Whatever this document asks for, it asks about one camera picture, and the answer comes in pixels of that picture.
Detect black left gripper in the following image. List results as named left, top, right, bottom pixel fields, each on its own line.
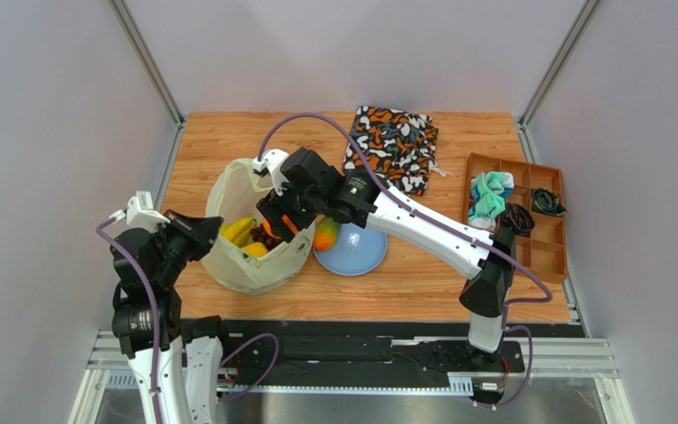
left=149, top=208, right=223, bottom=285

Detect orange tangerine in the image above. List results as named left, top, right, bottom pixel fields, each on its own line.
left=262, top=215, right=299, bottom=242

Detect yellow banana bunch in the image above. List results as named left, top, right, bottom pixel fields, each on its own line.
left=220, top=216, right=257, bottom=247

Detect green orange mango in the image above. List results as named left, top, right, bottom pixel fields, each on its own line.
left=313, top=216, right=342, bottom=252

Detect pale green plastic bag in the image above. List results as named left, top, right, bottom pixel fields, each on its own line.
left=201, top=158, right=316, bottom=295

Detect red grape bunch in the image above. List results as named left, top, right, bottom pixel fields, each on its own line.
left=251, top=225, right=283, bottom=251

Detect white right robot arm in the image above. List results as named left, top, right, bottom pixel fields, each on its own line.
left=252, top=148, right=516, bottom=353

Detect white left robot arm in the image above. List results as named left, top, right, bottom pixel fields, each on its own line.
left=96, top=209, right=230, bottom=423

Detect blue plate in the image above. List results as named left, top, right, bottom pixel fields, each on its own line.
left=313, top=224, right=388, bottom=276

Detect camouflage patterned shorts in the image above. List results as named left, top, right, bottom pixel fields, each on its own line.
left=350, top=106, right=453, bottom=195

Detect lower teal white sock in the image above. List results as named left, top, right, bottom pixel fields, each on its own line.
left=468, top=193, right=506, bottom=231

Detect teal white sock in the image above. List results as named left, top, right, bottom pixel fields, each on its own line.
left=468, top=193, right=506, bottom=231
left=470, top=171, right=516, bottom=201

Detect upper teal white sock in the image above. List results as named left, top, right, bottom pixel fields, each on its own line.
left=470, top=171, right=516, bottom=201

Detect dark brown rolled tie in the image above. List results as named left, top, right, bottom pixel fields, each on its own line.
left=500, top=202, right=536, bottom=238

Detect navy yellow rolled tie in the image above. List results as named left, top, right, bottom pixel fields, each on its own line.
left=531, top=188, right=567, bottom=217

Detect wooden compartment organizer tray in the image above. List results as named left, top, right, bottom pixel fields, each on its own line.
left=466, top=154, right=568, bottom=284

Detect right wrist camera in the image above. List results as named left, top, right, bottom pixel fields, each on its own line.
left=252, top=149, right=290, bottom=196

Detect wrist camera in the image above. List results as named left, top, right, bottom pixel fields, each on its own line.
left=252, top=149, right=290, bottom=196
left=109, top=191, right=170, bottom=233

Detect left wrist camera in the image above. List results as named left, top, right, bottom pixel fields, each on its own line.
left=109, top=191, right=170, bottom=233

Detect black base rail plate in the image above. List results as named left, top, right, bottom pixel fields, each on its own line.
left=120, top=317, right=587, bottom=390

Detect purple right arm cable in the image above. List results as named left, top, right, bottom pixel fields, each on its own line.
left=256, top=112, right=554, bottom=411

